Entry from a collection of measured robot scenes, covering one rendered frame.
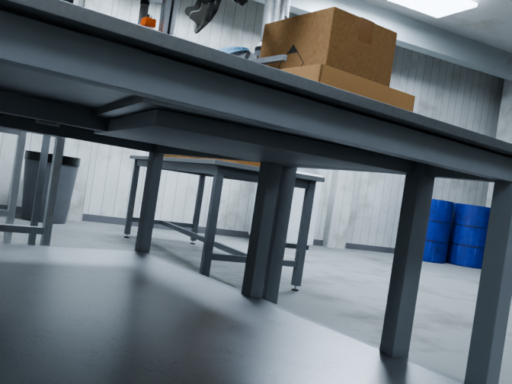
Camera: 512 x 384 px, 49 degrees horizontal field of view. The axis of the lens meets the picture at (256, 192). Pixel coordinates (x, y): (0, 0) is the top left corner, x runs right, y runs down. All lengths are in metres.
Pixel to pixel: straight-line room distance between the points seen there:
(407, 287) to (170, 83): 1.07
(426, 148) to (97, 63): 0.72
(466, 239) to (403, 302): 6.71
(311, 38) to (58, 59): 0.88
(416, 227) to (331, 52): 0.56
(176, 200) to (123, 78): 6.11
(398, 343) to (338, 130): 0.84
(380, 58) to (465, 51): 6.74
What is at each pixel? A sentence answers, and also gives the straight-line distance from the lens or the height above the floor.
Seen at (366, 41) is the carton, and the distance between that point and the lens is 1.57.
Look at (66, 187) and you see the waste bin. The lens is 5.98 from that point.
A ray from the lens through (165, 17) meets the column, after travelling 2.19.
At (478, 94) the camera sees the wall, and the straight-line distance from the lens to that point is 9.63.
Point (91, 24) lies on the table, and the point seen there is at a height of 0.81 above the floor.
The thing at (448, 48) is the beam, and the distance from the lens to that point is 8.11.
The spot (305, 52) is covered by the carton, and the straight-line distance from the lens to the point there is 1.54.
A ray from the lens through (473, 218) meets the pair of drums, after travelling 8.39.
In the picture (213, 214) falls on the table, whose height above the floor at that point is 0.44.
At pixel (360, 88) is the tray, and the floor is 0.85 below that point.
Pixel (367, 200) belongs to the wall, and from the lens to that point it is 8.22.
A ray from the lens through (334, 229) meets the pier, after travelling 7.80.
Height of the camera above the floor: 0.64
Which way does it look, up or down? level
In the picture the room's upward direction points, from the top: 8 degrees clockwise
